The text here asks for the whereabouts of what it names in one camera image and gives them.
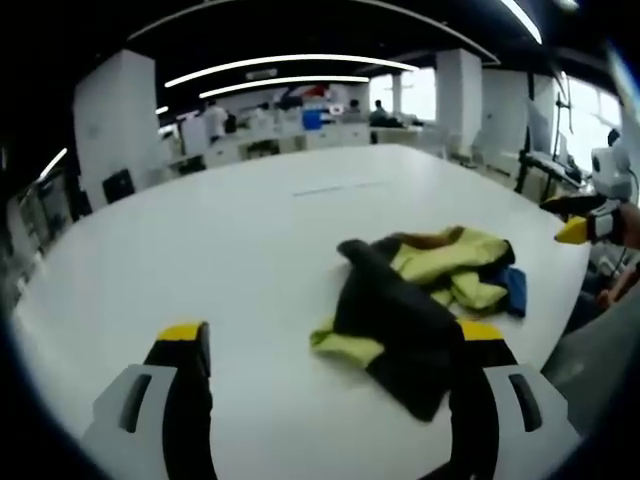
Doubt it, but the black office chair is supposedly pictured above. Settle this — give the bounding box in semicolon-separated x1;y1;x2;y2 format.
101;168;137;204

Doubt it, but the short ceiling light strip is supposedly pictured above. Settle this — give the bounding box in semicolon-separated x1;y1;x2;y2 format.
38;146;69;180

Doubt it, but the person's grey clothing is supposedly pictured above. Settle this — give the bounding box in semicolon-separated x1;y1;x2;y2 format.
540;277;640;437

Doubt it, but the white office desk row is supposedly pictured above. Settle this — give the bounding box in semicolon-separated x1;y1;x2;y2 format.
164;122;374;174

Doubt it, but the bright ceiling light strip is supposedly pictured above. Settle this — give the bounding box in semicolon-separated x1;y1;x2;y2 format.
498;0;545;45

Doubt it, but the long ceiling light strip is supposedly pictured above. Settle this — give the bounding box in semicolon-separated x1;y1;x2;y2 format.
198;74;372;100
163;53;420;89

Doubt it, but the person's right hand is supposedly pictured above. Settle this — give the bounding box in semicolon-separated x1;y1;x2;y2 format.
617;203;640;248

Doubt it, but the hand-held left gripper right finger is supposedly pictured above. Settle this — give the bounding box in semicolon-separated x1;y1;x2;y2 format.
447;319;582;480

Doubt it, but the black and yellow-green garment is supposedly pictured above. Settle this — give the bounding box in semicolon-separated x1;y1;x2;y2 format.
308;225;529;424

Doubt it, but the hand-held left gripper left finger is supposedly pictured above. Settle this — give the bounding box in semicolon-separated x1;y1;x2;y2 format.
79;319;217;480

